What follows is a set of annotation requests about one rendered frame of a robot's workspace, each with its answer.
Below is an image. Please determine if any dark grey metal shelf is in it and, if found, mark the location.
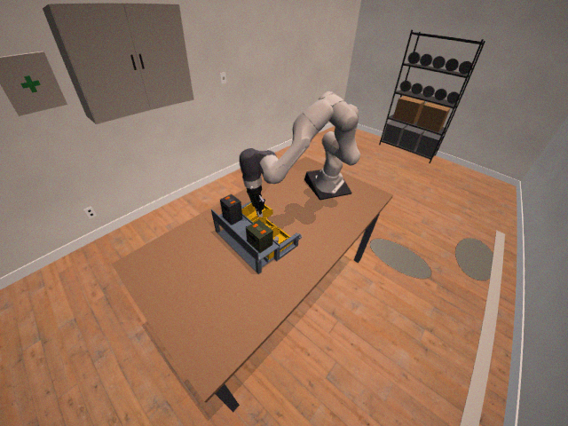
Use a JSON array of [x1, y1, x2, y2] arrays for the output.
[[211, 209, 302, 274]]

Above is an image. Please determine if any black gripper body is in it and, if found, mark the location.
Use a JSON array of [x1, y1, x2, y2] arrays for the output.
[[247, 185, 262, 201]]

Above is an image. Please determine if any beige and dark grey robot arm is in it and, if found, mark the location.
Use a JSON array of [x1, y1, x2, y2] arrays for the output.
[[240, 91, 360, 193]]

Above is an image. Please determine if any yellow bin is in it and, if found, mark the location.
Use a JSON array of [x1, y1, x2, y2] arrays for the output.
[[242, 203, 272, 221], [252, 217, 278, 229], [267, 227, 293, 259]]

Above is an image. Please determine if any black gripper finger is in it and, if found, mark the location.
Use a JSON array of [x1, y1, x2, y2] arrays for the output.
[[253, 195, 265, 217], [247, 192, 256, 209]]

